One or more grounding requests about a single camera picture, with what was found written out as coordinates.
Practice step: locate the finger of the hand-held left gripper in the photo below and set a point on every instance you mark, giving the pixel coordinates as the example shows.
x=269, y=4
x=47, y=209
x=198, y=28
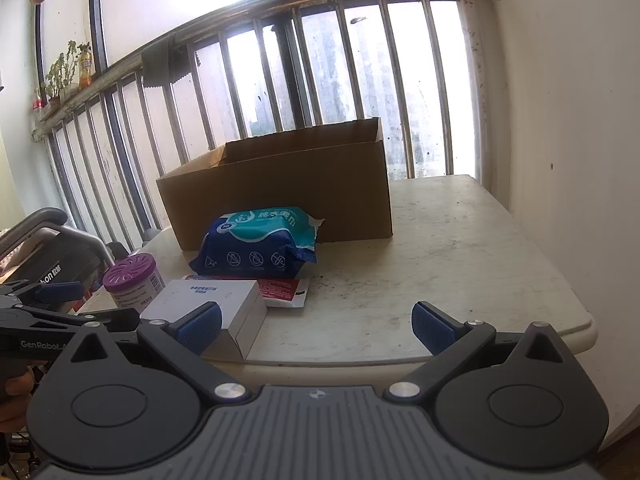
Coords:
x=60, y=291
x=110, y=317

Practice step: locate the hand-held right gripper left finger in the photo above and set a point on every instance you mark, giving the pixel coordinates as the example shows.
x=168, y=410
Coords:
x=202, y=322

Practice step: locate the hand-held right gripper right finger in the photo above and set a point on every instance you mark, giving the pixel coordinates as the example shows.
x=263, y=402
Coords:
x=432, y=327

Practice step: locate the white carton box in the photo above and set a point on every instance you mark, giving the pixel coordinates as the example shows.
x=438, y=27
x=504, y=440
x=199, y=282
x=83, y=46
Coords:
x=225, y=300

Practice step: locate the purple-lid air freshener jar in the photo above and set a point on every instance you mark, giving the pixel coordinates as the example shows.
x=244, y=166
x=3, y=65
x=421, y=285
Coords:
x=130, y=285

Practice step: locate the red white tube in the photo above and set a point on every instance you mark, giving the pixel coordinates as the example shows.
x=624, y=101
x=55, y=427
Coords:
x=282, y=290

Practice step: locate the blue wet wipes pack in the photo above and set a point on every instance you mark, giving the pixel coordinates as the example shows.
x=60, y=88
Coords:
x=250, y=250

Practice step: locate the brown cardboard box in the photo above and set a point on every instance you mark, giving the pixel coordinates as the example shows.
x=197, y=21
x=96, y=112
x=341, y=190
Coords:
x=280, y=195

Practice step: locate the person's left hand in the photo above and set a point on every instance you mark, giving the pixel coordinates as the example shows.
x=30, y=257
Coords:
x=17, y=387

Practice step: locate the grey wheelchair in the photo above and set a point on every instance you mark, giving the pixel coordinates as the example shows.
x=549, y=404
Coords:
x=65, y=255

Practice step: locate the red label bottle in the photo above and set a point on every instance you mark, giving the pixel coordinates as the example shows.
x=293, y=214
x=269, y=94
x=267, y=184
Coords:
x=38, y=102

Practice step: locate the green potted plant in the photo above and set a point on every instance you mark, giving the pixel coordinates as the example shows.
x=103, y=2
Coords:
x=60, y=72

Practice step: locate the orange drink bottle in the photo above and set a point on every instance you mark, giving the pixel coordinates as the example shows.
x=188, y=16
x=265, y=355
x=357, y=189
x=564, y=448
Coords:
x=86, y=67

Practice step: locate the dark cloth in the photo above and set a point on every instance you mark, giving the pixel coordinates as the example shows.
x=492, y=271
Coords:
x=160, y=62

